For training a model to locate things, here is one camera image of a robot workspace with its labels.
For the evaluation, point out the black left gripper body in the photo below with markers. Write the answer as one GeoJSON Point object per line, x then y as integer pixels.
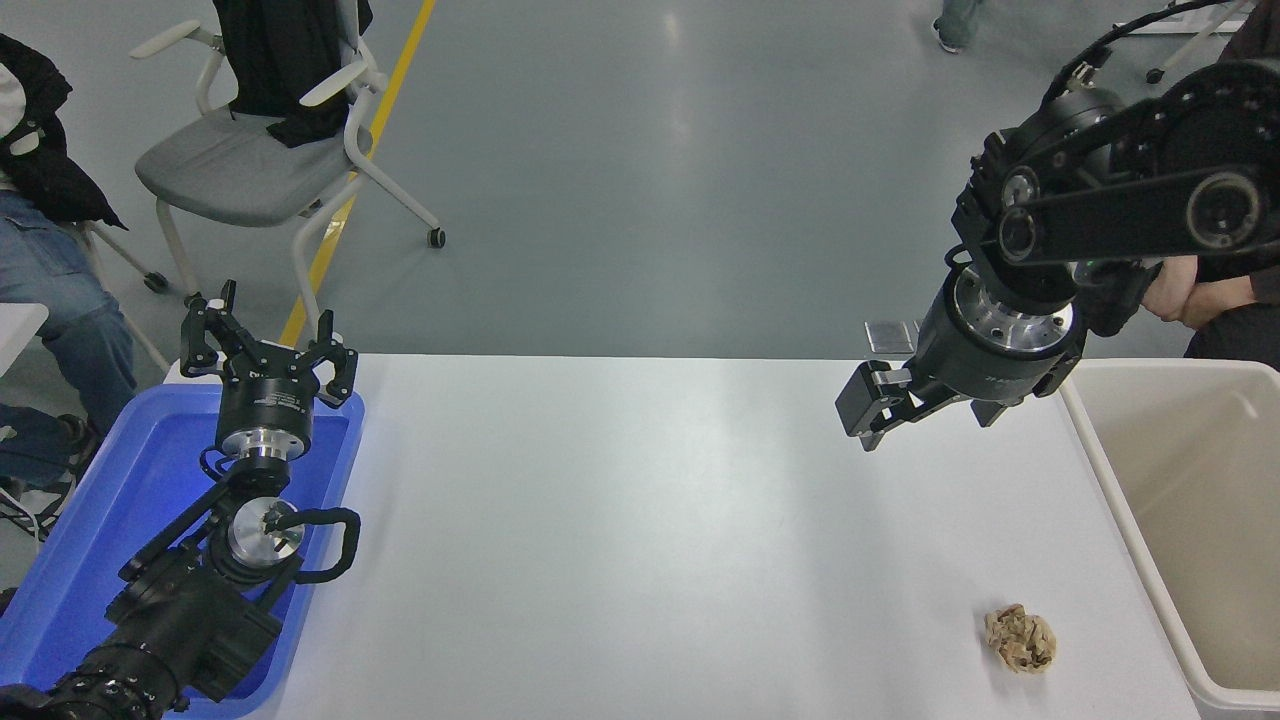
{"type": "Point", "coordinates": [267, 398]}

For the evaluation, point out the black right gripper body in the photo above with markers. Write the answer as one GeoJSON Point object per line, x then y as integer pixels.
{"type": "Point", "coordinates": [985, 372]}

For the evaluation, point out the tan paper ball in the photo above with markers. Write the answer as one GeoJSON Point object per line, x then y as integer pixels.
{"type": "Point", "coordinates": [1020, 638]}

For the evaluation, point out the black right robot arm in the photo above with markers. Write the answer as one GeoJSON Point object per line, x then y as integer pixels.
{"type": "Point", "coordinates": [1120, 210]}

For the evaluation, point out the person's hand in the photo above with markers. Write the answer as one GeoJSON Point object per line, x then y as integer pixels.
{"type": "Point", "coordinates": [1165, 290]}
{"type": "Point", "coordinates": [1215, 303]}

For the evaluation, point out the silver floor plate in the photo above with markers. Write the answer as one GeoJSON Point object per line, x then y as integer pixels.
{"type": "Point", "coordinates": [890, 337]}

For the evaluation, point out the seated person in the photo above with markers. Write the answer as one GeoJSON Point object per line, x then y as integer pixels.
{"type": "Point", "coordinates": [50, 290]}

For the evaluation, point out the white grey office chair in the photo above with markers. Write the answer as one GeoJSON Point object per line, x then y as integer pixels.
{"type": "Point", "coordinates": [225, 165]}

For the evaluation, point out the blue plastic tray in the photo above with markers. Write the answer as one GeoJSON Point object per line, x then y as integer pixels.
{"type": "Point", "coordinates": [120, 500]}

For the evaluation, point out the white side table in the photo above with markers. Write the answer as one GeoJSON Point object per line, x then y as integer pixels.
{"type": "Point", "coordinates": [18, 335]}

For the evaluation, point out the large pale plastic bin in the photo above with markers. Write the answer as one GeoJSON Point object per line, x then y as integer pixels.
{"type": "Point", "coordinates": [1190, 500]}

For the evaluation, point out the black jacket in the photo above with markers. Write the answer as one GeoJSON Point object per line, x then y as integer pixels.
{"type": "Point", "coordinates": [280, 60]}

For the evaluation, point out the walking person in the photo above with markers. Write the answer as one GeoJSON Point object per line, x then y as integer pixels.
{"type": "Point", "coordinates": [958, 22]}

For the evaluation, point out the white wheeled stand base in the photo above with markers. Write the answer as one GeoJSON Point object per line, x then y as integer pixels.
{"type": "Point", "coordinates": [1190, 35]}

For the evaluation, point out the white chair frame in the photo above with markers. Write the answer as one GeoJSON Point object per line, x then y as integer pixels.
{"type": "Point", "coordinates": [125, 270]}

